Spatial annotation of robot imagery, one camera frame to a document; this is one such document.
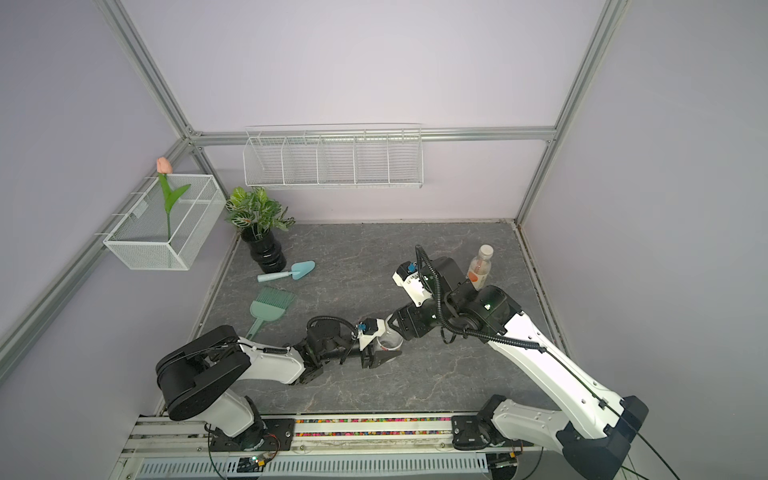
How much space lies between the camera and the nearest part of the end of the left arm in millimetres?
713

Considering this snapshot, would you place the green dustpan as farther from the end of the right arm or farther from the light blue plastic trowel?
the end of the right arm

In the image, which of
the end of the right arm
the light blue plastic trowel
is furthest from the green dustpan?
the end of the right arm
